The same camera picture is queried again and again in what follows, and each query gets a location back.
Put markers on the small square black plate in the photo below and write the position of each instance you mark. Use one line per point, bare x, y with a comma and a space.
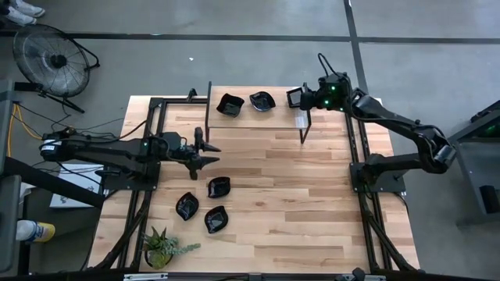
295, 98

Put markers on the silver metal bracket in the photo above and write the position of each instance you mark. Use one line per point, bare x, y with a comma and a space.
369, 278
145, 276

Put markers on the black box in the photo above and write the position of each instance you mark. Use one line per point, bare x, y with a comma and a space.
490, 199

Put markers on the green succulent potted plant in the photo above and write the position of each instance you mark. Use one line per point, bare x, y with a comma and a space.
158, 250

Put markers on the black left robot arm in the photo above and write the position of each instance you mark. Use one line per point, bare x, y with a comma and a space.
101, 152

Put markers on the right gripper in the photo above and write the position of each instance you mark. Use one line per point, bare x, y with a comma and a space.
332, 95

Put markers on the white yellow wipes canister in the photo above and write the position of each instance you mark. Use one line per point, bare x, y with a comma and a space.
35, 231

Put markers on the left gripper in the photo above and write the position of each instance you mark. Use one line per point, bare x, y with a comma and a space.
191, 154

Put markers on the white paper sheet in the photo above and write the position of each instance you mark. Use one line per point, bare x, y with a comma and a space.
66, 201

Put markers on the grey metal cart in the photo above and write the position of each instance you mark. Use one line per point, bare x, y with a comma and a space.
474, 175

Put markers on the wooden shelf riser black legs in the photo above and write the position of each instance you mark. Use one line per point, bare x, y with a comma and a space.
254, 117

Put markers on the black frame clamp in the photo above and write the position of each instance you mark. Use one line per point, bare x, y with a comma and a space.
191, 94

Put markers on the black floor fan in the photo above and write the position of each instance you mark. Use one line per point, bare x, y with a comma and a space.
58, 60

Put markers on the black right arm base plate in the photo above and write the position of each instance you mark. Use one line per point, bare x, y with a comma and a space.
392, 185

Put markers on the wavy square black plate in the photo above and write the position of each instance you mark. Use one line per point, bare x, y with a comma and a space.
230, 105

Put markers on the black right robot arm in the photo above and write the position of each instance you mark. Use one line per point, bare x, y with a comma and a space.
398, 125

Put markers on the dark grey side table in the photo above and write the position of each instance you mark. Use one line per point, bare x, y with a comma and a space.
9, 218

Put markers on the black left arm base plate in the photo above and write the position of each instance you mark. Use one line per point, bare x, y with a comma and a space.
129, 183

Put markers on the person's foot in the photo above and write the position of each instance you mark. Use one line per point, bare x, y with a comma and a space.
19, 18
33, 9

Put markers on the black aluminium table frame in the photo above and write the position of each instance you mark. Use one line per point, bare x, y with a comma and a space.
156, 103

